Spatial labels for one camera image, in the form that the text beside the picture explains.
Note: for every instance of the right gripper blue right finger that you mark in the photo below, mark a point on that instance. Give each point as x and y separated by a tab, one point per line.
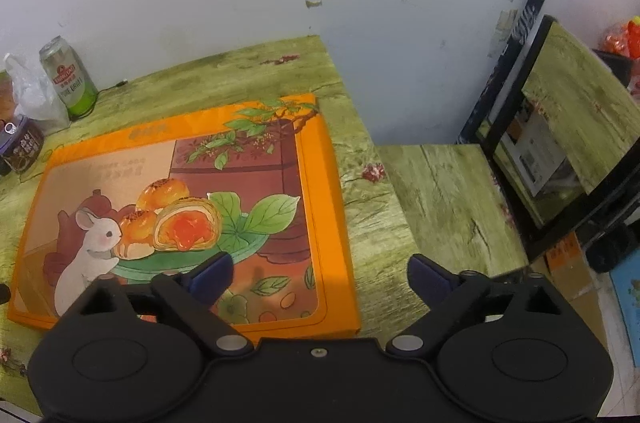
449	299

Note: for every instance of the black framed wooden board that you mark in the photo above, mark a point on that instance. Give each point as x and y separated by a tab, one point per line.
589	113

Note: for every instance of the purple lidded porridge can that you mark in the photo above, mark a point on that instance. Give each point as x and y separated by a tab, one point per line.
21	143

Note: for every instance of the orange dried snack bag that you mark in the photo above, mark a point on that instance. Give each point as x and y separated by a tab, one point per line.
7	104

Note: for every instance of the orange mooncake gift box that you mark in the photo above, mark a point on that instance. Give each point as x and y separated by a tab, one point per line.
256	180

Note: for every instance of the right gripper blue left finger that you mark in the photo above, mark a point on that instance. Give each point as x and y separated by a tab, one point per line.
183	301

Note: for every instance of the white plastic bag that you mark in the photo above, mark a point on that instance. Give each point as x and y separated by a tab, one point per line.
35	97

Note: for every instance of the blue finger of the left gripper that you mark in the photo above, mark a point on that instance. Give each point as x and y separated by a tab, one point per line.
5	294

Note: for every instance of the Tsingtao beer can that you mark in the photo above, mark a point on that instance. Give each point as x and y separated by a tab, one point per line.
70	79

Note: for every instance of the black leaning strip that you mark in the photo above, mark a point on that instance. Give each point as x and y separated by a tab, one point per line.
524	21

